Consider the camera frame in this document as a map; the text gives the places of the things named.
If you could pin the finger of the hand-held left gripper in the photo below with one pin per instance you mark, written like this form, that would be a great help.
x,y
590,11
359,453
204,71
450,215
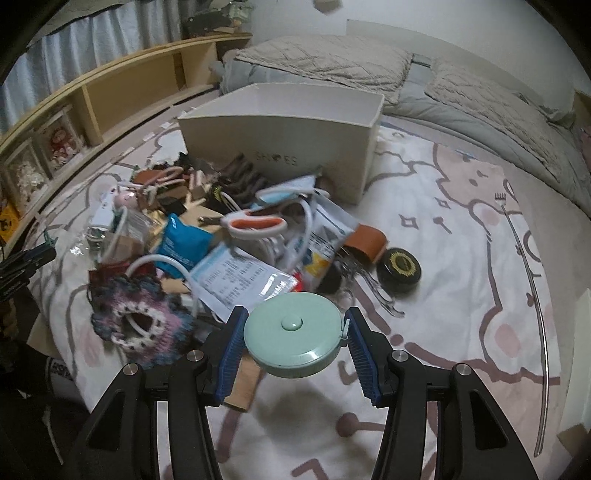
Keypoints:
x,y
41,256

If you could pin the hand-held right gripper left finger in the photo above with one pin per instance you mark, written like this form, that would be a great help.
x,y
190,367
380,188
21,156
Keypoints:
x,y
233,344

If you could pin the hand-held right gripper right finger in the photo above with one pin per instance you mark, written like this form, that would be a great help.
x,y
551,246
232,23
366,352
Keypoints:
x,y
360,346

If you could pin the light wooden board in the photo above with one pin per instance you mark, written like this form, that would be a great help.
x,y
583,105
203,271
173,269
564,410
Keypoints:
x,y
244,383

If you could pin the mint green tape measure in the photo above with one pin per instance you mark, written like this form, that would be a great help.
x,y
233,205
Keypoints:
x,y
291,344

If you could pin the purple blue crocheted scrunchie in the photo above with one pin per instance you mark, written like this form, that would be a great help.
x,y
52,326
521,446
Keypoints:
x,y
111,300

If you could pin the white flexible tube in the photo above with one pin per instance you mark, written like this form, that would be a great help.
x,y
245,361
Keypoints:
x,y
152,260

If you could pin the white storage box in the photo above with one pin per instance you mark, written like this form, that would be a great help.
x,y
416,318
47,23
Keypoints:
x,y
286,138

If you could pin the clear hair claw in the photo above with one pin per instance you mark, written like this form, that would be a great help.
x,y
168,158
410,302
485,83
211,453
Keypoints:
x,y
385,300

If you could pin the silver foil document pouch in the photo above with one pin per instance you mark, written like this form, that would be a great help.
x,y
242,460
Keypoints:
x,y
235,277

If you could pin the figurine display case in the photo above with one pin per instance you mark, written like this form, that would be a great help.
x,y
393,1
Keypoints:
x,y
62,141
25,177

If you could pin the black round tin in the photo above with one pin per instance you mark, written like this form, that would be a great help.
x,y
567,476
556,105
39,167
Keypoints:
x,y
399,272

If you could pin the brown leather roll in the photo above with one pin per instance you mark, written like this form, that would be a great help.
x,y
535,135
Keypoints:
x,y
369,242

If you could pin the blue snack packet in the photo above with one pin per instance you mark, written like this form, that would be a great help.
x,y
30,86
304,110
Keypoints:
x,y
182,244

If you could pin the clear zip bag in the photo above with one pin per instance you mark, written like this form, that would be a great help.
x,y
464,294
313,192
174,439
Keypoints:
x,y
325,230

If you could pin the blue face mask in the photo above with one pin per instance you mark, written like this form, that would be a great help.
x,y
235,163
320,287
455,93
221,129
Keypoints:
x,y
281,191

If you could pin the wooden bedside shelf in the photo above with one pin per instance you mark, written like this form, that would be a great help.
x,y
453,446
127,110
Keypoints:
x,y
129,97

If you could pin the grey curtain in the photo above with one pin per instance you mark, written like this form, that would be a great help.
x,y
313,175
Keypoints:
x,y
115,32

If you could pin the grey duvet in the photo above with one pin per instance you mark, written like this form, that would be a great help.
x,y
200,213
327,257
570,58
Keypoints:
x,y
461,121

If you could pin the beige quilted blanket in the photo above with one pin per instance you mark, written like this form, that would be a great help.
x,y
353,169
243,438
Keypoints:
x,y
323,60
485,97

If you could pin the dark bag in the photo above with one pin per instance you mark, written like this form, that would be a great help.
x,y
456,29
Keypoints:
x,y
207,24

